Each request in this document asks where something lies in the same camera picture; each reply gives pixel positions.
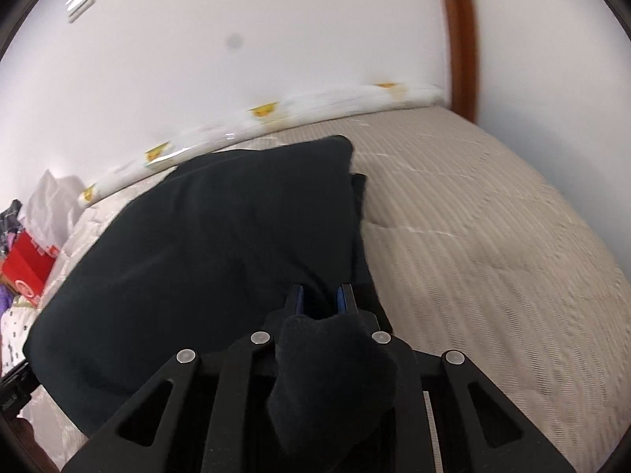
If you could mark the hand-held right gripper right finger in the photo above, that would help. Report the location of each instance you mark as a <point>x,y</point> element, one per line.
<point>343,299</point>

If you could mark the wooden door frame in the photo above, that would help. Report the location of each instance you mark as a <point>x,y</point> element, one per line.
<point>461,34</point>

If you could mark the black sweater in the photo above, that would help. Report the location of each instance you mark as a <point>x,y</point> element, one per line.
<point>197,256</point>

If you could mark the red box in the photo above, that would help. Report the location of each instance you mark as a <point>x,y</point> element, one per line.
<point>24,266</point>

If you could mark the white plastic bag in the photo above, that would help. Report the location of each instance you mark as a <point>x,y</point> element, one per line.
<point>49,207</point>

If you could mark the dark patterned cloth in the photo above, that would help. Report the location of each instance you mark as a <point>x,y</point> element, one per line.
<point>11,226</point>

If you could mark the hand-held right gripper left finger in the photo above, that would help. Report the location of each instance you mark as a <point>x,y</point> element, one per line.
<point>296,300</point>

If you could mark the purple cloth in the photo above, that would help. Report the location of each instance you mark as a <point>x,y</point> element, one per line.
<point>7,298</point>

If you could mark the white dotted cloth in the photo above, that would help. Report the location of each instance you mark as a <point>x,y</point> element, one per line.
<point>15,335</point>

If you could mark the white printed plastic roll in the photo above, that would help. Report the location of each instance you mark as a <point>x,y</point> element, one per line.
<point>320,103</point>

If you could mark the white wall switch plate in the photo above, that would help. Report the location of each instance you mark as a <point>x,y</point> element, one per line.
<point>81,2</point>

